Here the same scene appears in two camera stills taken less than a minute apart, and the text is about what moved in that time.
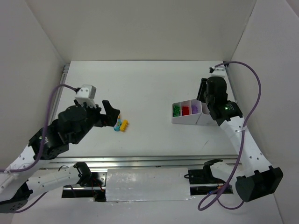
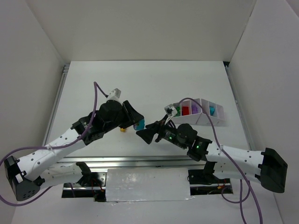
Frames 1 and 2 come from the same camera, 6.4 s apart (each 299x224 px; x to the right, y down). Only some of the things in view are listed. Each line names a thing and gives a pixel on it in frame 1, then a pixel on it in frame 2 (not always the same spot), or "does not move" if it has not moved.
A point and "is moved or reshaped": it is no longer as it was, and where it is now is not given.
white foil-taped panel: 124,185 does not move
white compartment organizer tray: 192,112 does not move
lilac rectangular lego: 194,109 does not move
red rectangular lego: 185,110 does not move
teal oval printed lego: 117,125 is moved or reshaped
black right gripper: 202,89 -> 159,132
